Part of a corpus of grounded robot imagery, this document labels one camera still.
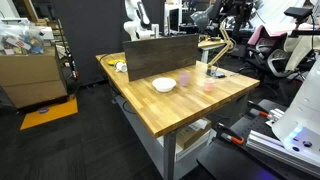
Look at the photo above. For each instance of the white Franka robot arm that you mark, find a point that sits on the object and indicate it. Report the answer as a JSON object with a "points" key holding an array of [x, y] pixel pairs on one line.
{"points": [[301, 110]]}

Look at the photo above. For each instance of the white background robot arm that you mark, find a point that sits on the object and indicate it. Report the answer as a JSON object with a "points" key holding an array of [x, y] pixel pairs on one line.
{"points": [[138, 28]]}

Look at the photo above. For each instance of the white bowl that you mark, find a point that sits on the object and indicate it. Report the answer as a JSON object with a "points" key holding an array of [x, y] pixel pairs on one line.
{"points": [[164, 84]]}

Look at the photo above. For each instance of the purple plastic cup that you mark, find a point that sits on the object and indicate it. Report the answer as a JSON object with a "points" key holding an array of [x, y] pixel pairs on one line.
{"points": [[184, 79]]}

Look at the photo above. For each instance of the dark wooden board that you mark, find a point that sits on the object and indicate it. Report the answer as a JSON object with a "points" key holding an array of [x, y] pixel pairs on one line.
{"points": [[160, 56]]}

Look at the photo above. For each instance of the white mug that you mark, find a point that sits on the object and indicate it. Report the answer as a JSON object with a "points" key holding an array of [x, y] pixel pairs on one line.
{"points": [[121, 67]]}

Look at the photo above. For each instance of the pink plastic cup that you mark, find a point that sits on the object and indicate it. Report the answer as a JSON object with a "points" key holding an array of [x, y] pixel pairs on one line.
{"points": [[209, 85]]}

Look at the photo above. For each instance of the yellow plate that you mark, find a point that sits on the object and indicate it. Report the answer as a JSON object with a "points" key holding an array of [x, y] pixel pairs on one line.
{"points": [[113, 62]]}

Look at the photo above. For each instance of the small cardboard box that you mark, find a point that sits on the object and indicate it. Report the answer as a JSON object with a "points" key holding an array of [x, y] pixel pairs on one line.
{"points": [[193, 135]]}

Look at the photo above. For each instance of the wooden table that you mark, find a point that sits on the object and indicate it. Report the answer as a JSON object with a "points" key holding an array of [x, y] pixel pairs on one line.
{"points": [[168, 153]]}

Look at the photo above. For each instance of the white flat box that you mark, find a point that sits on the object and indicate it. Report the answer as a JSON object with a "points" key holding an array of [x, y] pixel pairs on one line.
{"points": [[196, 148]]}

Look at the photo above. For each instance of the computer monitor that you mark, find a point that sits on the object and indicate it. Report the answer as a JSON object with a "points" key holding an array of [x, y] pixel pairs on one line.
{"points": [[173, 18]]}

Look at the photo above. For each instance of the black orange clamp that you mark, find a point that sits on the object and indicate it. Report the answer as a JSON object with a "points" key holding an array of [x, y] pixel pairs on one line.
{"points": [[230, 134], [258, 109]]}

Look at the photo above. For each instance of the black partition panel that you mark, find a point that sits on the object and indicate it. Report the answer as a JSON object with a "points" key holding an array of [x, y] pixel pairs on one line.
{"points": [[90, 36]]}

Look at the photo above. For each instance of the black breadboard base table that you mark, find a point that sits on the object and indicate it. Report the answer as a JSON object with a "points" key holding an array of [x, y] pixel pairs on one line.
{"points": [[230, 163]]}

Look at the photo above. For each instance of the cluttered storage shelf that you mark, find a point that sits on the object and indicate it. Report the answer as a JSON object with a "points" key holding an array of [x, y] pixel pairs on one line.
{"points": [[65, 50]]}

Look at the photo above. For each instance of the orange floor mat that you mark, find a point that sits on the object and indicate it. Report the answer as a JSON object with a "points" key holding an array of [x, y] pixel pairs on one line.
{"points": [[50, 113]]}

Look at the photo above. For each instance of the pink office chair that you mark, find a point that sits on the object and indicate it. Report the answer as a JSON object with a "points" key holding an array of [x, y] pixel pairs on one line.
{"points": [[263, 35]]}

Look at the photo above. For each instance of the silver metal block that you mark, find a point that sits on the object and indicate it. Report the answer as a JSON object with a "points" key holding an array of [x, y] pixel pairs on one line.
{"points": [[276, 115]]}

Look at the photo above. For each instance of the blue tape roll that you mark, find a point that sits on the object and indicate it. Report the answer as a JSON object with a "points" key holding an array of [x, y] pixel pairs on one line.
{"points": [[43, 110]]}

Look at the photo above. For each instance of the grey mesh office chair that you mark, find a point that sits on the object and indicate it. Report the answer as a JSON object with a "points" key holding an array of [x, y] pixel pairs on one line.
{"points": [[280, 61]]}

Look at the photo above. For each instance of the large cardboard box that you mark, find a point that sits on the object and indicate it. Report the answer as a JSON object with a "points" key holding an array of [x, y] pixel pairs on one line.
{"points": [[31, 78]]}

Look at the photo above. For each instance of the cream cloth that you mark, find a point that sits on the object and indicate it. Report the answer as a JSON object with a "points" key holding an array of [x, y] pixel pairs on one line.
{"points": [[300, 50]]}

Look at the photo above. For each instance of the clear bag of toys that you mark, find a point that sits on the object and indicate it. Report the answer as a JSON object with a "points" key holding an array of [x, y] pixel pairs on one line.
{"points": [[20, 38]]}

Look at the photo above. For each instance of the aluminium rail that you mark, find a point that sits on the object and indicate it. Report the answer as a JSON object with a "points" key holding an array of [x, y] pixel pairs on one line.
{"points": [[276, 150]]}

